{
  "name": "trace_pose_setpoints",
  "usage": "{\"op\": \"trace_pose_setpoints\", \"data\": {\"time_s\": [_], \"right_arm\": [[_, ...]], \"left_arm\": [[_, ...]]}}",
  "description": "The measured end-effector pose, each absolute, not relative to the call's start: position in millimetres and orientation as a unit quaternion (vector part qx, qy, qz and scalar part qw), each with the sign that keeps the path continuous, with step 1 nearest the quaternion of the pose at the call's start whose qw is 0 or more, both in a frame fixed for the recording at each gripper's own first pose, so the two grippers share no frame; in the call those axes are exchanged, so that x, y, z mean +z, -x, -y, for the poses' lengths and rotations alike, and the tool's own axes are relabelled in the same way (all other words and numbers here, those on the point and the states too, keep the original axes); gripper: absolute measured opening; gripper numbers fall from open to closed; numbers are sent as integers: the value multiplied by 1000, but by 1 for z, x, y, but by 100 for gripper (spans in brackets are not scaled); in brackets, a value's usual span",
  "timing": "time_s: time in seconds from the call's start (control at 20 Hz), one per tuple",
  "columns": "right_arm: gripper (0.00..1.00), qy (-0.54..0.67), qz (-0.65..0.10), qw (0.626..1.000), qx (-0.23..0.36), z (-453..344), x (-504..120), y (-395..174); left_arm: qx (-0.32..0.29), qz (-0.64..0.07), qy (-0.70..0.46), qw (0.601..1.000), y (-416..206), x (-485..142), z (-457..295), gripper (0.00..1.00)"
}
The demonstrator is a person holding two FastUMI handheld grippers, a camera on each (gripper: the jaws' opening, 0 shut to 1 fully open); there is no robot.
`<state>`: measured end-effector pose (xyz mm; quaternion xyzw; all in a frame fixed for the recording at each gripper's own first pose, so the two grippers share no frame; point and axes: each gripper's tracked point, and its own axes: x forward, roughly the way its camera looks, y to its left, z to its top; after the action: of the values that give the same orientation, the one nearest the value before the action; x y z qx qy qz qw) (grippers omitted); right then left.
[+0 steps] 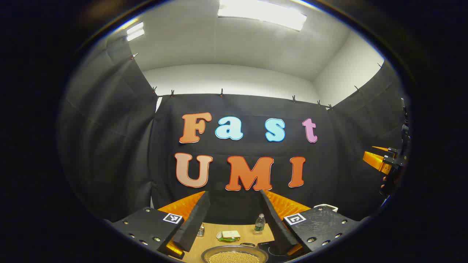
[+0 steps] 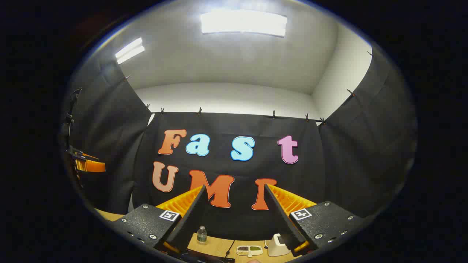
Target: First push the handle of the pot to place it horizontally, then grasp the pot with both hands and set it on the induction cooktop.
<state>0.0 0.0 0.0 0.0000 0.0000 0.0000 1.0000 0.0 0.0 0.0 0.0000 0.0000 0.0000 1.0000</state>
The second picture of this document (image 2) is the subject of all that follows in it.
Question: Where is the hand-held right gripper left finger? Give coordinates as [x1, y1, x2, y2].
[112, 185, 208, 256]

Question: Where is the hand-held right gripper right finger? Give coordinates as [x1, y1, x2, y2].
[264, 184, 366, 258]

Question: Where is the black induction cooktop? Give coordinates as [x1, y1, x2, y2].
[181, 249, 235, 263]

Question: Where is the white toaster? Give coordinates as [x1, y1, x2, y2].
[268, 234, 291, 257]

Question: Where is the white divided bean dish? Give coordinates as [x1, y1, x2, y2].
[236, 245, 263, 257]

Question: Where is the small ceiling light panel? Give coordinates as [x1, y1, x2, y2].
[115, 37, 145, 65]

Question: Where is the black backdrop cloth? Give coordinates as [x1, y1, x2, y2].
[62, 47, 417, 241]

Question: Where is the large ceiling light panel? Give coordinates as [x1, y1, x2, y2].
[200, 10, 287, 38]

